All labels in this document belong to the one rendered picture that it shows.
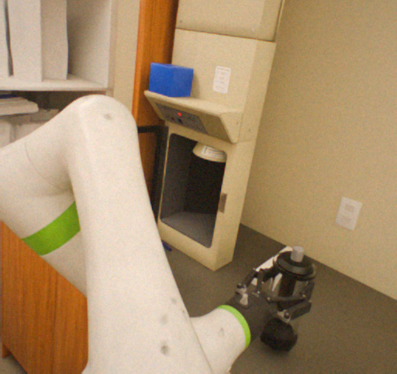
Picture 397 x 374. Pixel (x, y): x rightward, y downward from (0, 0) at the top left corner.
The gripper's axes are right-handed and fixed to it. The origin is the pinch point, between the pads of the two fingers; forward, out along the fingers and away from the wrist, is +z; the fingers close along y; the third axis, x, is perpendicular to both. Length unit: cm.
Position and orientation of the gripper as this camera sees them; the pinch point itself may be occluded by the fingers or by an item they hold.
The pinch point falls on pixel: (289, 280)
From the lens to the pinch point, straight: 103.2
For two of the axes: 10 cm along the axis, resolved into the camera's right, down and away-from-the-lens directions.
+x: -1.5, 9.3, 3.2
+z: 6.5, -1.5, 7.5
